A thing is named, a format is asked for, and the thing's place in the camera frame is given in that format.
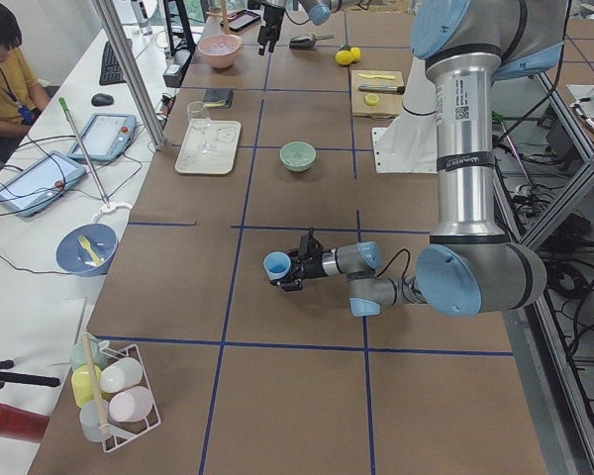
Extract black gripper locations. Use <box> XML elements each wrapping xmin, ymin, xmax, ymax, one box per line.
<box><xmin>258</xmin><ymin>0</ymin><xmax>285</xmax><ymax>55</ymax></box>
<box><xmin>270</xmin><ymin>229</ymin><xmax>325</xmax><ymax>292</ymax></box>

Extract light blue plastic cup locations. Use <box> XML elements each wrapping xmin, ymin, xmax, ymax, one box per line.
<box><xmin>263</xmin><ymin>251</ymin><xmax>292</xmax><ymax>280</ymax></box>

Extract green ceramic bowl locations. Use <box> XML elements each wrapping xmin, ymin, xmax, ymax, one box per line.
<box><xmin>279</xmin><ymin>142</ymin><xmax>317</xmax><ymax>172</ymax></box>

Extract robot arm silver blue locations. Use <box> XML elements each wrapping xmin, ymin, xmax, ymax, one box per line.
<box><xmin>263</xmin><ymin>1</ymin><xmax>570</xmax><ymax>317</ymax></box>
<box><xmin>249</xmin><ymin>0</ymin><xmax>370</xmax><ymax>55</ymax></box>

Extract metal ice scoop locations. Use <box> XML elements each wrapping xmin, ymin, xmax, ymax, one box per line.
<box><xmin>288</xmin><ymin>34</ymin><xmax>335</xmax><ymax>49</ymax></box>

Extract pink bowl with ice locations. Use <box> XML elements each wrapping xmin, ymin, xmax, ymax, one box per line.
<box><xmin>198</xmin><ymin>34</ymin><xmax>243</xmax><ymax>69</ymax></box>

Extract ice cubes in green bowl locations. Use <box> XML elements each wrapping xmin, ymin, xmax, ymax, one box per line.
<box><xmin>285</xmin><ymin>151</ymin><xmax>310</xmax><ymax>167</ymax></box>

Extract blue bowl on side table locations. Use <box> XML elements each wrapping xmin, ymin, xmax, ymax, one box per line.
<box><xmin>55</xmin><ymin>223</ymin><xmax>118</xmax><ymax>277</ymax></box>

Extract grey yellow cleaning cloth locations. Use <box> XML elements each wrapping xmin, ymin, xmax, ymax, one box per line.
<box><xmin>202</xmin><ymin>88</ymin><xmax>234</xmax><ymax>109</ymax></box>

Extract large yellow lemon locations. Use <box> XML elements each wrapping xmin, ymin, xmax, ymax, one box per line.
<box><xmin>335</xmin><ymin>49</ymin><xmax>354</xmax><ymax>66</ymax></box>

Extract small yellow lemon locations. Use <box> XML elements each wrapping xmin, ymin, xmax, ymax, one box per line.
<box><xmin>350</xmin><ymin>47</ymin><xmax>361</xmax><ymax>62</ymax></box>

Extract clear wine glass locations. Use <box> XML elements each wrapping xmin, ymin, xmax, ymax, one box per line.
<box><xmin>187</xmin><ymin>101</ymin><xmax>215</xmax><ymax>154</ymax></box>

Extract cream bear tray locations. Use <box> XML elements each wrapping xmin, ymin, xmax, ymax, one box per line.
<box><xmin>174</xmin><ymin>120</ymin><xmax>242</xmax><ymax>175</ymax></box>

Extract half lemon slice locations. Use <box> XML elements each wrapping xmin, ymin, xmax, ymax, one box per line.
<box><xmin>364</xmin><ymin>93</ymin><xmax>380</xmax><ymax>107</ymax></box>

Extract yellow plastic knife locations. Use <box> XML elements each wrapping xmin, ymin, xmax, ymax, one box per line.
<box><xmin>357</xmin><ymin>73</ymin><xmax>397</xmax><ymax>80</ymax></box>

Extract metal muddler rod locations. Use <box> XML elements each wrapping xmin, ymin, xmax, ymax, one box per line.
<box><xmin>357</xmin><ymin>84</ymin><xmax>406</xmax><ymax>95</ymax></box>

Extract wooden cutting board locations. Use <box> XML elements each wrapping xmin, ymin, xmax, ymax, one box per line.
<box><xmin>350</xmin><ymin>70</ymin><xmax>405</xmax><ymax>117</ymax></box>

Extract black keyboard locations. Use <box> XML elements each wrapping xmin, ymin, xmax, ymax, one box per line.
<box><xmin>99</xmin><ymin>41</ymin><xmax>126</xmax><ymax>86</ymax></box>

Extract black computer mouse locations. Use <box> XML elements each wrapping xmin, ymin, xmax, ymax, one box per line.
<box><xmin>91</xmin><ymin>93</ymin><xmax>115</xmax><ymax>107</ymax></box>

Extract far teach pendant tablet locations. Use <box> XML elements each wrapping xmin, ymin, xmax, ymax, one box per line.
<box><xmin>80</xmin><ymin>113</ymin><xmax>138</xmax><ymax>163</ymax></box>

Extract teach pendant tablet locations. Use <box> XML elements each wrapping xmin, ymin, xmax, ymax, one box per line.
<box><xmin>80</xmin><ymin>113</ymin><xmax>138</xmax><ymax>163</ymax></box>
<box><xmin>0</xmin><ymin>151</ymin><xmax>86</xmax><ymax>217</ymax></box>

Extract white cup in rack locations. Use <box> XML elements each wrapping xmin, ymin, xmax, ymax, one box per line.
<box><xmin>100</xmin><ymin>357</ymin><xmax>143</xmax><ymax>394</ymax></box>

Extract pink cup in rack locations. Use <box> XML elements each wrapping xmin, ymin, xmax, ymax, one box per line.
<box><xmin>109</xmin><ymin>386</ymin><xmax>154</xmax><ymax>423</ymax></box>

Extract yellow plastic fork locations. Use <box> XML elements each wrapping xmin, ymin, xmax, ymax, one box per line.
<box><xmin>78</xmin><ymin>235</ymin><xmax>103</xmax><ymax>266</ymax></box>

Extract mint green cup in rack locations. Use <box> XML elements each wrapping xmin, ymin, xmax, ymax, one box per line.
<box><xmin>70</xmin><ymin>336</ymin><xmax>109</xmax><ymax>370</ymax></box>

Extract yellow cup in rack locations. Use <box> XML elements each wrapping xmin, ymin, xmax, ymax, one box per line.
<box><xmin>70</xmin><ymin>364</ymin><xmax>94</xmax><ymax>408</ymax></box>

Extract clear cup in rack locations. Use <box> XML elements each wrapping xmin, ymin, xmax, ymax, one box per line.
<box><xmin>79</xmin><ymin>400</ymin><xmax>106</xmax><ymax>442</ymax></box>

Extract person in yellow shirt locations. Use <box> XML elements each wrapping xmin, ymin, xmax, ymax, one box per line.
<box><xmin>0</xmin><ymin>3</ymin><xmax>50</xmax><ymax>139</ymax></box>

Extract near teach pendant tablet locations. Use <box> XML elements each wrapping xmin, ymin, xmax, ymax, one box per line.
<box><xmin>0</xmin><ymin>151</ymin><xmax>86</xmax><ymax>217</ymax></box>

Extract red bottle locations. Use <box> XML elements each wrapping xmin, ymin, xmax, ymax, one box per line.
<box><xmin>0</xmin><ymin>403</ymin><xmax>50</xmax><ymax>443</ymax></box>

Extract aluminium frame post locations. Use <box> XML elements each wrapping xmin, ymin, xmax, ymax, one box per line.
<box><xmin>92</xmin><ymin>0</ymin><xmax>166</xmax><ymax>150</ymax></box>

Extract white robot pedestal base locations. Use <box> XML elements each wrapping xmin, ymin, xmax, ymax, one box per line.
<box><xmin>372</xmin><ymin>57</ymin><xmax>437</xmax><ymax>174</ymax></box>

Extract green handled metal pole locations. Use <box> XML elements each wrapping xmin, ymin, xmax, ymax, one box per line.
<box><xmin>58</xmin><ymin>97</ymin><xmax>110</xmax><ymax>214</ymax></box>

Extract white wire cup rack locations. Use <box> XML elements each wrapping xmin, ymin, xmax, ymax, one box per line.
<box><xmin>71</xmin><ymin>332</ymin><xmax>161</xmax><ymax>453</ymax></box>

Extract black camera tripod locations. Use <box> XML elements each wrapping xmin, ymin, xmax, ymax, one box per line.
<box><xmin>0</xmin><ymin>360</ymin><xmax>61</xmax><ymax>390</ymax></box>

